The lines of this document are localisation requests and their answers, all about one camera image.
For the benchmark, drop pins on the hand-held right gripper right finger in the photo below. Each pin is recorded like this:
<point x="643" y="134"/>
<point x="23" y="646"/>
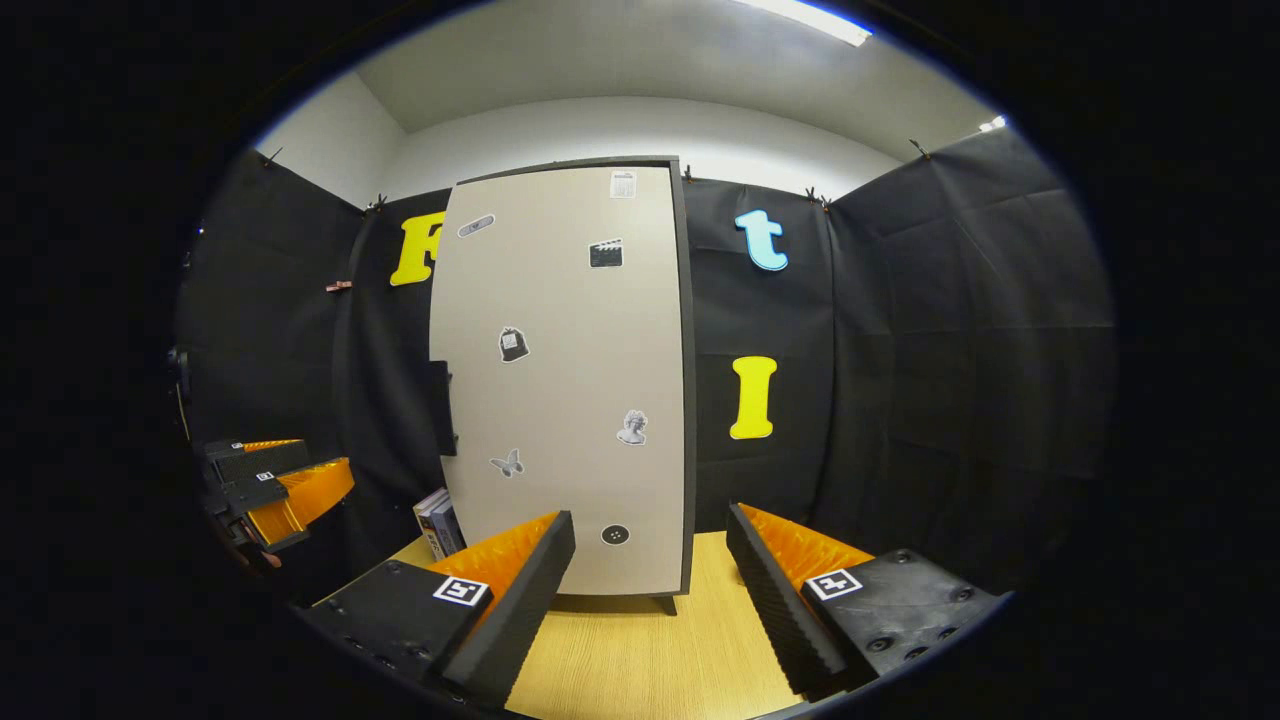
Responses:
<point x="775" y="610"/>

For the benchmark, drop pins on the beige cabinet door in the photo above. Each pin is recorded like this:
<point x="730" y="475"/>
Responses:
<point x="570" y="380"/>

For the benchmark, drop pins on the grey blue book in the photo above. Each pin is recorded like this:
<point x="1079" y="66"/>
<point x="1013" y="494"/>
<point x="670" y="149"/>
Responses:
<point x="455" y="530"/>

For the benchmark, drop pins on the small ceiling light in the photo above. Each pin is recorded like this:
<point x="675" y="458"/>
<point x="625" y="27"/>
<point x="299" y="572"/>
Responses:
<point x="992" y="124"/>

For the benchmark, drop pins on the black backdrop cloth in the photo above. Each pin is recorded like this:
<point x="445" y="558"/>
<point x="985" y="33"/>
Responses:
<point x="950" y="400"/>

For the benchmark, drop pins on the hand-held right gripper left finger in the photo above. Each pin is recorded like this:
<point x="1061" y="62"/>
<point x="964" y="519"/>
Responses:
<point x="520" y="610"/>

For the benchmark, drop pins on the long ceiling light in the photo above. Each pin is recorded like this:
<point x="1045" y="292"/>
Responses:
<point x="810" y="20"/>

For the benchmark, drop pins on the dark grey cabinet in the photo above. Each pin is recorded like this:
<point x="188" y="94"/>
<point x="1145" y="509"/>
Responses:
<point x="690" y="400"/>

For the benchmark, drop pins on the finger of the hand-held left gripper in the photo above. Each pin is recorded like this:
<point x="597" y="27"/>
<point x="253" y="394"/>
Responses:
<point x="250" y="492"/>
<point x="260" y="462"/>

